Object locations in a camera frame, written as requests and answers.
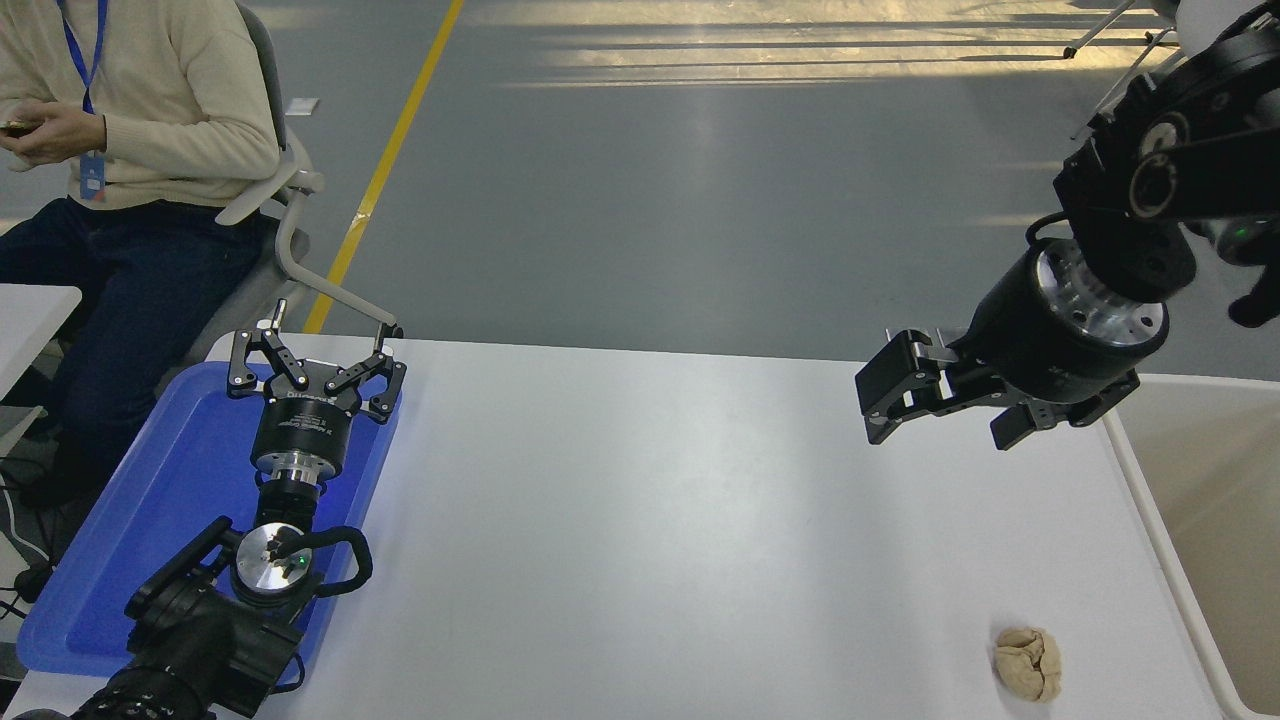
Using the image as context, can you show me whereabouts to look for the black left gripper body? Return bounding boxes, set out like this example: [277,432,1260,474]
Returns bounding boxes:
[250,358,373,466]

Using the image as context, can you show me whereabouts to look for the grey office chair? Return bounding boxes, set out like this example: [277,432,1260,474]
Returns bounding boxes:
[150,0,405,401]

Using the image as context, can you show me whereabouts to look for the person's left hand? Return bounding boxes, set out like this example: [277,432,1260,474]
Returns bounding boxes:
[3,102,107,167]

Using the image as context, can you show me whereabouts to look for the blue plastic tray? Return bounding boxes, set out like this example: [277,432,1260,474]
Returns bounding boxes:
[17,360,404,691]

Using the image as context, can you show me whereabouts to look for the blue lanyard with badge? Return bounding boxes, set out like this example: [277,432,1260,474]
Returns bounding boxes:
[57,0,109,203]

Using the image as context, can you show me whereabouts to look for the white floor cable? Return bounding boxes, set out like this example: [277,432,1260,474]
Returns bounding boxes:
[0,470,51,566]

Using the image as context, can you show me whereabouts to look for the large pale bin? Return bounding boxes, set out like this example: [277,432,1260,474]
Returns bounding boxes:
[1100,373,1280,720]

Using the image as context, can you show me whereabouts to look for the white chair metal legs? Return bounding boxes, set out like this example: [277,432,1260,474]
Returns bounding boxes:
[1062,0,1241,141]

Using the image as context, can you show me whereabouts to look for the small white table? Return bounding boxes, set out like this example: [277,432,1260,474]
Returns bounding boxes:
[0,284,83,401]

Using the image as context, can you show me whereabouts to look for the person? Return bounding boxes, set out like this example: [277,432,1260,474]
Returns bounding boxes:
[0,0,286,511]

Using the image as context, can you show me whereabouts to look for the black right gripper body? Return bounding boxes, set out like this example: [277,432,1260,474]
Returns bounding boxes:
[962,240,1169,408]

